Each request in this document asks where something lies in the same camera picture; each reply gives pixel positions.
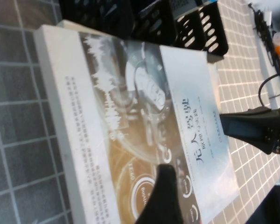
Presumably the grey checked tablecloth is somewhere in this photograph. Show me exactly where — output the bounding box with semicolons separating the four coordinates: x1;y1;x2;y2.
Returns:
0;0;280;224

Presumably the black cable bundle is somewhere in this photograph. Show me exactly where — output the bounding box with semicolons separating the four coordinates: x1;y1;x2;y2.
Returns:
248;2;280;70

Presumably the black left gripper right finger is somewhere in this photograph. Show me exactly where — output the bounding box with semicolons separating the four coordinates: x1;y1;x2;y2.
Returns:
220;102;280;154

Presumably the white car suspension book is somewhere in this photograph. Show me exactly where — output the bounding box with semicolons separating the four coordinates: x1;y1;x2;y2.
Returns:
57;20;89;32

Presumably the black mesh book stand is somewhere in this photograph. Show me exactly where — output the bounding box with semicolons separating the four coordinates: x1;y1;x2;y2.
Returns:
58;0;229;57

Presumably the white self-driving book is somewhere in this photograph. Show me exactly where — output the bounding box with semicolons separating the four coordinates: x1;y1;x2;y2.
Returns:
35;24;240;224

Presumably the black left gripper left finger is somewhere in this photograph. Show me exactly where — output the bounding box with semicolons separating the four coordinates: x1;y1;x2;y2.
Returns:
134;164;185;224

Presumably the black looped cable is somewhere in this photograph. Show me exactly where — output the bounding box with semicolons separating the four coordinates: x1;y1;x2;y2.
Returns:
258;72;280;110

